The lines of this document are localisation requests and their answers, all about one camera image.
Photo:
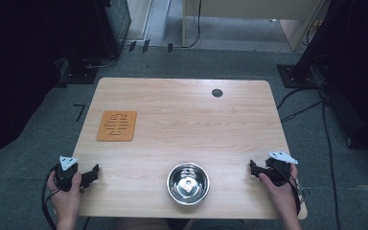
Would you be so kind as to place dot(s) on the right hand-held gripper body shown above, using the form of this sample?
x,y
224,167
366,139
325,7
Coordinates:
x,y
279,171

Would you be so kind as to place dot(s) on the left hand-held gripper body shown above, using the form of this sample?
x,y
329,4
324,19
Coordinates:
x,y
64,175

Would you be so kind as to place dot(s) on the person's right hand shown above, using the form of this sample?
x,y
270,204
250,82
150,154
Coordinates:
x,y
279,193

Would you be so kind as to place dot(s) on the person's left hand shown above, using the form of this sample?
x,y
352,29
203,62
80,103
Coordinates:
x,y
64,201

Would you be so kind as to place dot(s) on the square wooden trivet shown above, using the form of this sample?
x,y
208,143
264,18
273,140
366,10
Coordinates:
x,y
116,126

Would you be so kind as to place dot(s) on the stainless steel bowl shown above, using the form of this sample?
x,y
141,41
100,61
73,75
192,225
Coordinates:
x,y
188,183

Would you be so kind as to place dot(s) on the round black table grommet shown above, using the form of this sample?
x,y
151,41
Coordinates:
x,y
217,93

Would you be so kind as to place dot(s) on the black metal stand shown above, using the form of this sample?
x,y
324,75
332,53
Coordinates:
x,y
313,48
86,48

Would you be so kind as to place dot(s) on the light wooden cabinet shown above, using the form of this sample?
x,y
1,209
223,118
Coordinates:
x,y
252,8

